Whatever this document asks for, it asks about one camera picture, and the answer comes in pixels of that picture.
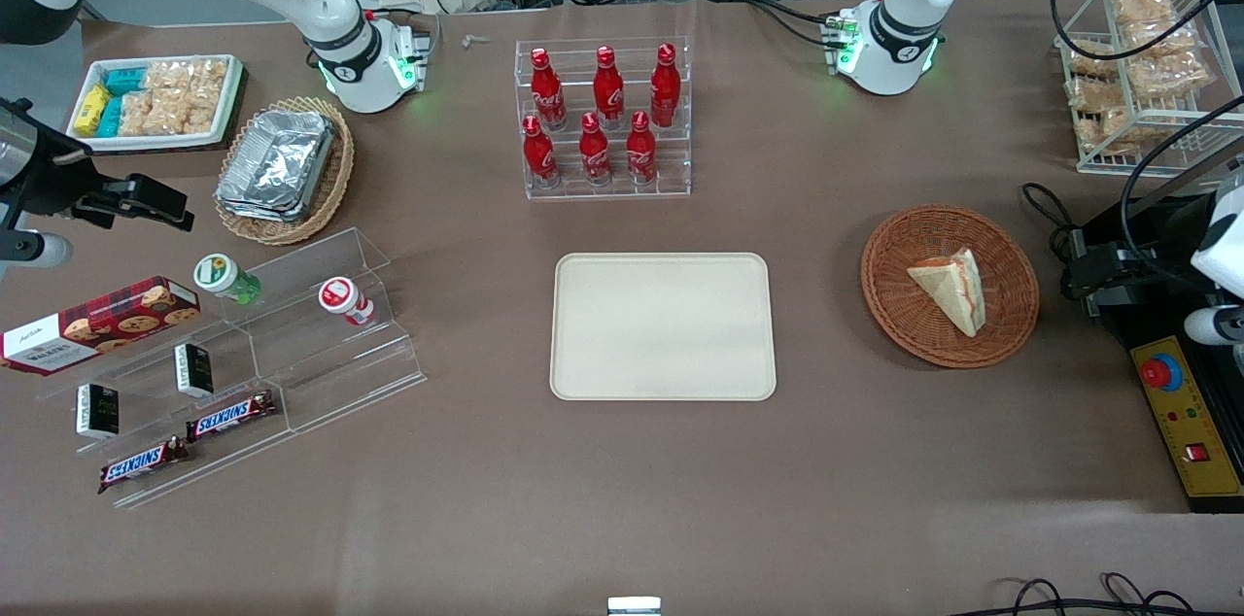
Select triangle sandwich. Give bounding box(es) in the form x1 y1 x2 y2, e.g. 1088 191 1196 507
907 248 986 338

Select stacked aluminium foil trays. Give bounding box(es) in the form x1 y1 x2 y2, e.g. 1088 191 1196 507
215 109 337 224

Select small black white box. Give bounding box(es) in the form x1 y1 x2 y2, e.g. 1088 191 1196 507
75 383 121 441
173 342 216 399

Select white wire rack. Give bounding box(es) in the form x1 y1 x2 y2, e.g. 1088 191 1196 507
1054 0 1244 178

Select green cap small bottle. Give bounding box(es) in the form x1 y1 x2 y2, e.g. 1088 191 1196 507
192 253 262 307

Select black yellow emergency stop box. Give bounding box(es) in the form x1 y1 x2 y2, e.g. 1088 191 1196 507
1079 193 1244 513

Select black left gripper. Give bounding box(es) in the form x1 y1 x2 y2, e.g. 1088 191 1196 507
1059 239 1204 308

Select white rectangular snack tray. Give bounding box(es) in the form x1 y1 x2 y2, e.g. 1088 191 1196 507
66 54 244 151

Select round brown wicker basket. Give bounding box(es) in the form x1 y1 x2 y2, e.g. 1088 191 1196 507
861 205 1040 370

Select clear fried snack bag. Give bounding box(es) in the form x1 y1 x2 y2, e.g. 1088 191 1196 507
1065 77 1130 119
1111 0 1183 55
1073 106 1140 157
1063 40 1121 81
1125 35 1214 100

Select red tartan cookie box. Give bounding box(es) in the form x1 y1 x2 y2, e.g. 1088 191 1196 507
0 275 202 377

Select cream rectangular tray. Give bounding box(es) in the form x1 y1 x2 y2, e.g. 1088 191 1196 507
550 253 778 402

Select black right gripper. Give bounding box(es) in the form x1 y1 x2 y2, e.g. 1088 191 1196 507
15 135 195 234

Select red cola bottle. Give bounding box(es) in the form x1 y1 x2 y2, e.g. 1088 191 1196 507
593 46 626 128
626 111 659 185
522 115 562 188
579 112 613 187
530 49 568 131
649 44 680 128

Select oval tan wicker basket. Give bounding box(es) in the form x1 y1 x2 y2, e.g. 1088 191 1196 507
214 95 356 247

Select clear acrylic stepped display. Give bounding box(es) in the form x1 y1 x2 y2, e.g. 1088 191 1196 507
34 227 429 511

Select clear rice cracker bag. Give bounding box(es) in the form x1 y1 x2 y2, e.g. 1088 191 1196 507
119 89 221 137
144 59 230 110

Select yellow snack pack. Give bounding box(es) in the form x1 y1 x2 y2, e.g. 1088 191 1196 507
74 84 111 137

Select clear acrylic bottle rack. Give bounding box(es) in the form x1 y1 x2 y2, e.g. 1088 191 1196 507
514 37 694 202

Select black cable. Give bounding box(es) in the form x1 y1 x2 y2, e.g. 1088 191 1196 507
1118 95 1244 291
746 0 848 50
1019 182 1082 259
1050 0 1244 63
972 571 1227 616

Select snickers chocolate bar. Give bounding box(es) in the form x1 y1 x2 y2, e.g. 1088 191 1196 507
184 390 279 444
96 435 192 496

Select red cap small bottle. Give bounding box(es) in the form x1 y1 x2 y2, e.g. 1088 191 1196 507
318 276 376 328

